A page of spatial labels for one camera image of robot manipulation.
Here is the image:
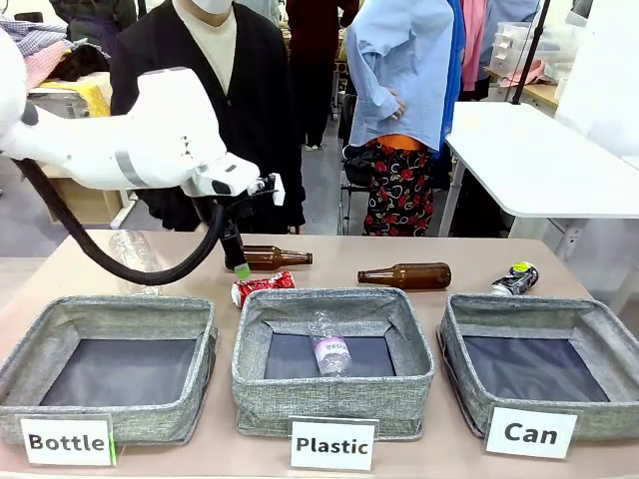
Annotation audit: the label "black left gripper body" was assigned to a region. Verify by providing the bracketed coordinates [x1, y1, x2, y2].
[219, 219, 248, 270]

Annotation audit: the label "crushed red can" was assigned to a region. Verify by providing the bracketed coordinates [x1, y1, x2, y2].
[232, 270, 297, 309]

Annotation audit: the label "brown glass beer bottle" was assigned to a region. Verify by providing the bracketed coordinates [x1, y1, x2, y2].
[356, 261, 452, 291]
[224, 243, 315, 273]

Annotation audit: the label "large clear plastic bottle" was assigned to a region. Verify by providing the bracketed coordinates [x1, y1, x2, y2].
[108, 229, 169, 295]

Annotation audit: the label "small pink-label plastic bottle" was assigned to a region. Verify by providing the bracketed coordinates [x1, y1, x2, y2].
[308, 308, 353, 376]

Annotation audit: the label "crushed black silver can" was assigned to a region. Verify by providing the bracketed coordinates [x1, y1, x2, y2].
[489, 260, 541, 297]

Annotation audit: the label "person's left forearm black sleeve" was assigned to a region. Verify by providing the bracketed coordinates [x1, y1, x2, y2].
[277, 139, 307, 234]

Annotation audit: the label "grey fabric basket Plastic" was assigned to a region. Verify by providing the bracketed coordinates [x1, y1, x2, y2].
[232, 286, 434, 443]

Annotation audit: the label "grey fabric basket Bottle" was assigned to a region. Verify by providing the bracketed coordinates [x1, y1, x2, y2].
[0, 294, 220, 447]

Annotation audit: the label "white sign Can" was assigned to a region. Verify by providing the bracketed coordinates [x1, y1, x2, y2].
[482, 405, 583, 461]

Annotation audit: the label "grey fabric basket Can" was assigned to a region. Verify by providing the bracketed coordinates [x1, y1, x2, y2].
[436, 292, 639, 443]

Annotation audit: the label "blue shirt figure's hand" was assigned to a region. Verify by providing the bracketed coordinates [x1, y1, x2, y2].
[387, 88, 406, 122]

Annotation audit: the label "black chair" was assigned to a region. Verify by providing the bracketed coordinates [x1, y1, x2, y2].
[340, 92, 374, 236]

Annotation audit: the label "person in black cardigan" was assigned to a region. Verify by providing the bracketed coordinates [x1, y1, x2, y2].
[109, 0, 307, 235]

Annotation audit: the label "closed cardboard box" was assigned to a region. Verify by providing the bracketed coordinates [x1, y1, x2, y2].
[47, 164, 126, 226]

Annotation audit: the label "white sign Plastic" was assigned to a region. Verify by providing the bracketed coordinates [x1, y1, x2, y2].
[288, 416, 379, 473]

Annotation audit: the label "person in dark red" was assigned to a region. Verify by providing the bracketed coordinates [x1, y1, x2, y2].
[285, 0, 360, 151]

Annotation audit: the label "yellow cloth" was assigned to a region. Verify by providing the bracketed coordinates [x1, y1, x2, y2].
[29, 72, 114, 120]

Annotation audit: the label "black garment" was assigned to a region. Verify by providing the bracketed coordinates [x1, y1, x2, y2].
[49, 44, 114, 84]

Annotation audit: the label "white face mask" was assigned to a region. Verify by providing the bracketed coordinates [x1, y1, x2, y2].
[192, 0, 235, 15]

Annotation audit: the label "white sign Bottle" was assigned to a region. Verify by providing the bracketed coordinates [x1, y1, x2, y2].
[14, 413, 117, 468]

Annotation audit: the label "figure in blue shirt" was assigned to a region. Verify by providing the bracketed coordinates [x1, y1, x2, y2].
[343, 0, 468, 239]

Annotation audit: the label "pink cloth pile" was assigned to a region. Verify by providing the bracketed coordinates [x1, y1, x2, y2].
[22, 39, 75, 92]

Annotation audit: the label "person in dark jacket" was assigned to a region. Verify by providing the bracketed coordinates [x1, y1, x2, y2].
[49, 0, 139, 49]

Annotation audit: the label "checked cloth pile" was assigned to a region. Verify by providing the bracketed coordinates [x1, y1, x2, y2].
[0, 13, 76, 51]

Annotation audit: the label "white side table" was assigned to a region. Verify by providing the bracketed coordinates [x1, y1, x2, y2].
[442, 102, 639, 239]

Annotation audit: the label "hanging pink garment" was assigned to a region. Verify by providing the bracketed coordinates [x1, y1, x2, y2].
[459, 0, 488, 94]

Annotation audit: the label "wooden desk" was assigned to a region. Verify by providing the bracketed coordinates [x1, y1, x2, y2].
[483, 67, 560, 109]

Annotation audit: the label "pink cloth on desk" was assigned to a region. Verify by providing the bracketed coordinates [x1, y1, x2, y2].
[498, 59, 555, 89]

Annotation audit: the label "clear plastic storage boxes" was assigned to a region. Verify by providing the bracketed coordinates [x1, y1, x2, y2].
[488, 20, 573, 76]

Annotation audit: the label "black tripod pole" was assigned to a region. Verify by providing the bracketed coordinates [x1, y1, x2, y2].
[511, 0, 551, 106]

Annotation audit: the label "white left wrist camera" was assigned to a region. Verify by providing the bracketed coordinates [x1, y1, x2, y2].
[247, 172, 287, 207]

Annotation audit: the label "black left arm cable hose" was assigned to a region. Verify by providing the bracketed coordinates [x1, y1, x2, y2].
[12, 158, 227, 287]

